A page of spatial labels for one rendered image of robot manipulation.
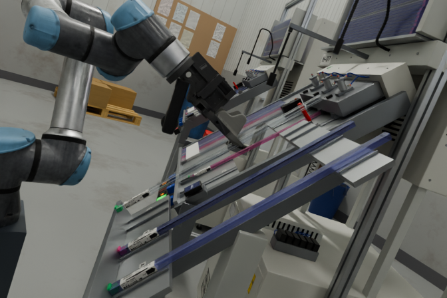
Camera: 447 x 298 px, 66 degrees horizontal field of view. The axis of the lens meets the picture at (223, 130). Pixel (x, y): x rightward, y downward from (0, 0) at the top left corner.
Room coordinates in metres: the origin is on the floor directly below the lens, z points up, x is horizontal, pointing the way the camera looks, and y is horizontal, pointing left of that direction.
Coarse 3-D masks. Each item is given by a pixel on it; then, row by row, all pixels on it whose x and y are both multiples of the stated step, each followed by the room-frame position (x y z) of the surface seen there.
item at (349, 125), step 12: (336, 132) 0.66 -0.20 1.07; (312, 144) 0.65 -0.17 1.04; (288, 156) 0.65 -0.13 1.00; (300, 156) 0.65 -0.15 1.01; (264, 168) 0.65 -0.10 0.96; (276, 168) 0.64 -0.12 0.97; (252, 180) 0.63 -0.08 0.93; (228, 192) 0.62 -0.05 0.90; (204, 204) 0.62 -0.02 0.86; (180, 216) 0.61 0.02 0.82; (192, 216) 0.61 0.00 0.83; (156, 228) 0.61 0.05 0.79; (168, 228) 0.61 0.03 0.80; (120, 252) 0.59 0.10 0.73
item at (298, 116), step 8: (296, 96) 1.58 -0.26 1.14; (312, 112) 1.22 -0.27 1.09; (328, 112) 1.14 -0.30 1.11; (288, 120) 1.25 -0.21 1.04; (296, 120) 1.21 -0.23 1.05; (312, 120) 1.13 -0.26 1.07; (320, 120) 1.09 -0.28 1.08; (328, 120) 1.06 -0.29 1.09; (336, 120) 1.03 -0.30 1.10; (272, 128) 1.26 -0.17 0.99; (280, 128) 1.21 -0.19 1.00
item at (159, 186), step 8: (320, 96) 0.76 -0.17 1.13; (304, 104) 0.76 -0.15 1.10; (312, 104) 0.76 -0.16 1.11; (288, 112) 0.76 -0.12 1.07; (296, 112) 0.75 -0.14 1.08; (272, 120) 0.76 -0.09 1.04; (280, 120) 0.75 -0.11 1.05; (264, 128) 0.74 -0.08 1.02; (248, 136) 0.74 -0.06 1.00; (232, 144) 0.73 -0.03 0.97; (216, 152) 0.73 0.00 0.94; (224, 152) 0.73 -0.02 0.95; (200, 160) 0.73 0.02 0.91; (208, 160) 0.72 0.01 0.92; (192, 168) 0.72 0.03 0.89; (176, 176) 0.71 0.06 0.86; (160, 184) 0.71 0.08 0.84; (168, 184) 0.71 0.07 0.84; (152, 192) 0.70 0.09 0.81; (120, 208) 0.69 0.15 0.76
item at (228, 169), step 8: (224, 144) 1.34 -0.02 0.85; (208, 152) 1.33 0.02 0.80; (192, 160) 1.33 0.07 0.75; (216, 160) 1.18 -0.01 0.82; (232, 160) 1.10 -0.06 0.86; (184, 168) 1.27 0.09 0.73; (200, 168) 1.18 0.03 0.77; (216, 168) 1.10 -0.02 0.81; (224, 168) 1.06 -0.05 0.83; (232, 168) 1.02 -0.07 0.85; (184, 176) 1.17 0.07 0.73; (200, 176) 1.09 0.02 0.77; (208, 176) 1.06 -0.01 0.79; (216, 176) 1.02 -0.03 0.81; (224, 176) 0.99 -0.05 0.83; (184, 184) 1.09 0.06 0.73; (208, 184) 0.99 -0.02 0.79
